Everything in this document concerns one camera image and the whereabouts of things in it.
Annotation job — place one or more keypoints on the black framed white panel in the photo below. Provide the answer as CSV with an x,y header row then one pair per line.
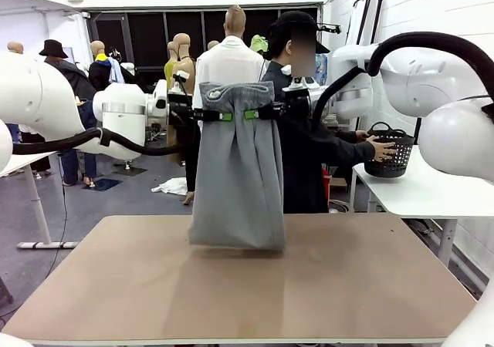
x,y
357,19
372,15

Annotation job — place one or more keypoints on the tan mannequin black trousers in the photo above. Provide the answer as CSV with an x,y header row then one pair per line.
x,y
185,67

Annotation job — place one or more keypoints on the mannequin in yellow top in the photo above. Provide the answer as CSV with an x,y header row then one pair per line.
x,y
169,69

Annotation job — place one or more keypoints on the mannequin in white shirt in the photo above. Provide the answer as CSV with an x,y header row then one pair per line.
x,y
227,65

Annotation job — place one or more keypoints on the blue jeans half mannequin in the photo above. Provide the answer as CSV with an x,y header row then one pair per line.
x,y
88,117

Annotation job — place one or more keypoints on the mannequin black hat dark coat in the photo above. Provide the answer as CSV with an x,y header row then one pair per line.
x,y
58,50

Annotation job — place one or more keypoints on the black perforated laundry basket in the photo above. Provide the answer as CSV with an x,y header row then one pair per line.
x,y
390,166

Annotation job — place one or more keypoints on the person's right hand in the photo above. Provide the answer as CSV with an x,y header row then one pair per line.
x,y
380,150

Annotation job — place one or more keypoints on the dark floor mat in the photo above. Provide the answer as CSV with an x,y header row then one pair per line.
x,y
131,170

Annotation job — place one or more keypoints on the black cap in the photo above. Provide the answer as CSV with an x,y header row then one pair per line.
x,y
293,19

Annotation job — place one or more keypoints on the person in black shirt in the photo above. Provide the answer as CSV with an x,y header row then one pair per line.
x,y
305,150

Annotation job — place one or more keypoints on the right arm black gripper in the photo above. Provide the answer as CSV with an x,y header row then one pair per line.
x,y
293,104

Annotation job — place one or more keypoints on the person's left hand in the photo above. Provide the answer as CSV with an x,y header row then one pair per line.
x,y
362,135

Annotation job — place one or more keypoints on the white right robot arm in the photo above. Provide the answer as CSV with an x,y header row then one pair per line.
x,y
444,73

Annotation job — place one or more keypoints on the grey training pants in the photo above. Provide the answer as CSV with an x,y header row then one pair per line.
x,y
239,177

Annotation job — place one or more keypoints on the mannequin yellow scarf black jacket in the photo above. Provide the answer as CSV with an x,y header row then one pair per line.
x,y
101,73

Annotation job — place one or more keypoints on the white side table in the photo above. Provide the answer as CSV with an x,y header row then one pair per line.
x,y
409,196

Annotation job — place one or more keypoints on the mannequin in white coat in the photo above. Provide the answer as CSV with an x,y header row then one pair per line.
x,y
15,47

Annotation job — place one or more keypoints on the man in floral shirt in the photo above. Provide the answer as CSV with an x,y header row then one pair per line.
x,y
322,69

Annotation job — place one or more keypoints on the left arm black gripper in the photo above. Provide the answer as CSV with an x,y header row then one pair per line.
x,y
180,110

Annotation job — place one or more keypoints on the cardboard box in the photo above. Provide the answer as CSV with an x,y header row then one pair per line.
x,y
339,185

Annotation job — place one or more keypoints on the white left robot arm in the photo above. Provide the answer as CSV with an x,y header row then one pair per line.
x,y
123,115

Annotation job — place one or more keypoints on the person's right forearm black sleeve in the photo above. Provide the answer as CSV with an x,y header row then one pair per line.
x,y
355,152

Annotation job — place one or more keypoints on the bare tan mannequin head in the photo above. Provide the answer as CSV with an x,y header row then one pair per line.
x,y
213,45

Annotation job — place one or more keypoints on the right arm white wrist camera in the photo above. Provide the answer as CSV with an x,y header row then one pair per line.
x,y
295,79

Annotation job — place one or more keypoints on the left arm white wrist camera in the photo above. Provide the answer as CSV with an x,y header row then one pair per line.
x,y
181,83

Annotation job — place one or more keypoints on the white cloth on floor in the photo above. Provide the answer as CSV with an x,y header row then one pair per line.
x,y
171,187

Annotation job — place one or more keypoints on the person's left forearm black sleeve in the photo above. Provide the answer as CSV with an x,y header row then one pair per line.
x,y
347,135

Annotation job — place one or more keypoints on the green hooded mannequin head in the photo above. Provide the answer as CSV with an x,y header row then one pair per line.
x,y
259,43

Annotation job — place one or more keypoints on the arm white wrist camera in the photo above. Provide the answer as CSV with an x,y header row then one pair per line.
x,y
181,83
295,79

